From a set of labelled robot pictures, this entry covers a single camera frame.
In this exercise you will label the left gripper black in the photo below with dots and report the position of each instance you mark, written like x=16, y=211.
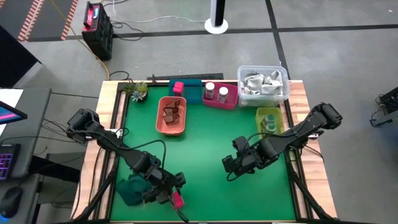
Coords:
x=163, y=183

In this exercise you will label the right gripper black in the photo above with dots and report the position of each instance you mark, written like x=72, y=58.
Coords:
x=253, y=157

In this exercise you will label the pink toy block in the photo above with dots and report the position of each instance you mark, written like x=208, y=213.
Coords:
x=178, y=200

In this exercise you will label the white lid spice jar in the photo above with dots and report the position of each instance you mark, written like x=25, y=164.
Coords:
x=210, y=90
x=222, y=94

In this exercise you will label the brown spice pouch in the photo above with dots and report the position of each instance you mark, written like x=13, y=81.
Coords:
x=174, y=103
x=170, y=111
x=171, y=119

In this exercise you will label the smoked paprika tin red lid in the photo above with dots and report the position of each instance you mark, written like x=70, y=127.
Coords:
x=178, y=88

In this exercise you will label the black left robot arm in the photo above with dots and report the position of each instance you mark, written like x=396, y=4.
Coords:
x=109, y=143

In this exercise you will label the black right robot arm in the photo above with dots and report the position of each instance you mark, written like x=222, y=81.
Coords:
x=295, y=137

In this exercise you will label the green table mat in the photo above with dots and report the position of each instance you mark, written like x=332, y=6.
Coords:
x=205, y=140

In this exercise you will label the yellow plastic bin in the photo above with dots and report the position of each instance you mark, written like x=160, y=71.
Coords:
x=259, y=119

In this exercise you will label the dark green cloth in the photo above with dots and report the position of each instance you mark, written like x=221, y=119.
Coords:
x=130, y=191

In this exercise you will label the pink plastic bin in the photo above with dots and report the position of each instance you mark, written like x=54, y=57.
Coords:
x=231, y=101

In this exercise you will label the clear plastic storage container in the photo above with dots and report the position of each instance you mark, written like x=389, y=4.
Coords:
x=264, y=99

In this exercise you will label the orange plastic bin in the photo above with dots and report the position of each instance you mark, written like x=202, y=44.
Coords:
x=160, y=124

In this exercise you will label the blue plastic bin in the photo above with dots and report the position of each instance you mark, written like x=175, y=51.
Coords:
x=194, y=91

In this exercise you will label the grey crumpled cloth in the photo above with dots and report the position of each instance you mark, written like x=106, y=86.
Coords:
x=262, y=84

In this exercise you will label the small potted succulent plant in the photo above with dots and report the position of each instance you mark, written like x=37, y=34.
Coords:
x=136, y=91

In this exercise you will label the white tower fan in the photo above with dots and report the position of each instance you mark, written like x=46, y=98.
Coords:
x=216, y=18

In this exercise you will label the black computer mouse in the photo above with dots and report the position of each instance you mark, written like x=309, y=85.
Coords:
x=11, y=200

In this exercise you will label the grey desk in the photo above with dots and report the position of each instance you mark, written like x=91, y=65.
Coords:
x=34, y=102

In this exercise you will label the backlit computer keyboard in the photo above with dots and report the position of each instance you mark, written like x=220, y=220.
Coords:
x=6, y=161

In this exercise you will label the black crate with red top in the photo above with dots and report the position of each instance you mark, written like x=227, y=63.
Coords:
x=98, y=31

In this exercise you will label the computer monitor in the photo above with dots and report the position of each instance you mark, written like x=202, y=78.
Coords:
x=11, y=113

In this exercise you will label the black partition panel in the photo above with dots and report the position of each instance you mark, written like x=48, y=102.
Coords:
x=12, y=62

